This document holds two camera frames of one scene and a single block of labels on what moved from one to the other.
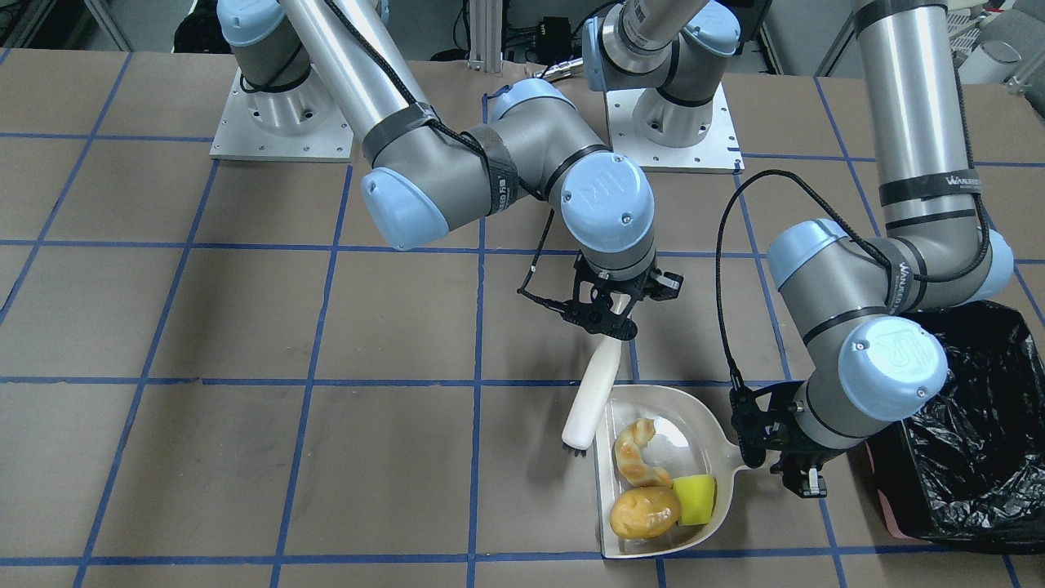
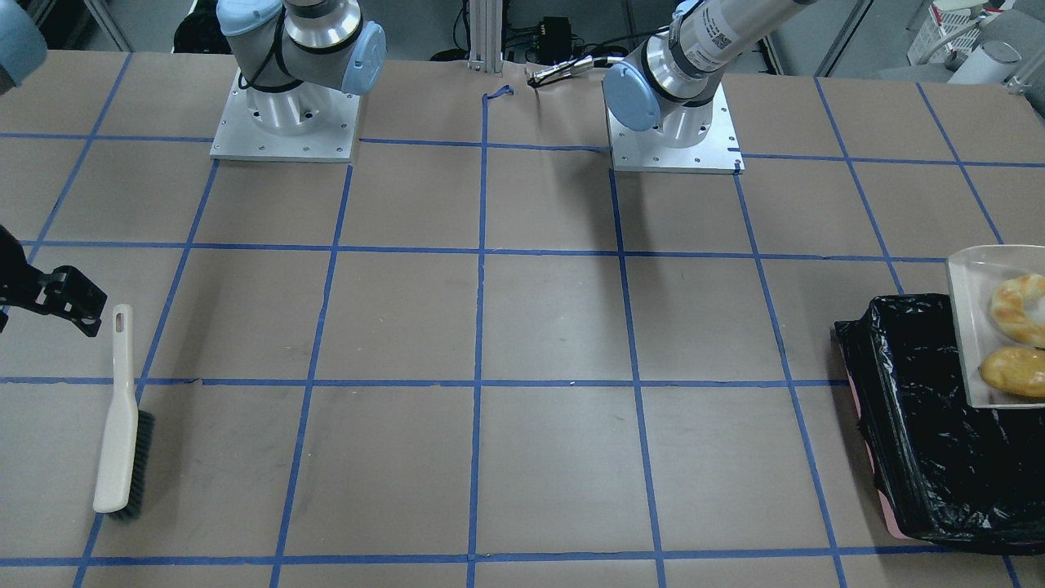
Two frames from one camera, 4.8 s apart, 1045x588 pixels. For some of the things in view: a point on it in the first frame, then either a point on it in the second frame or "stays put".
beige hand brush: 586,418 → 127,438
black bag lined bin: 966,467 stays put
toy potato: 645,512 → 1020,370
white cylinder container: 989,63 stays put
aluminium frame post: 485,24 stays put
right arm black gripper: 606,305 → 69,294
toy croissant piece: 631,456 → 1018,309
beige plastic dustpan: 664,473 → 975,272
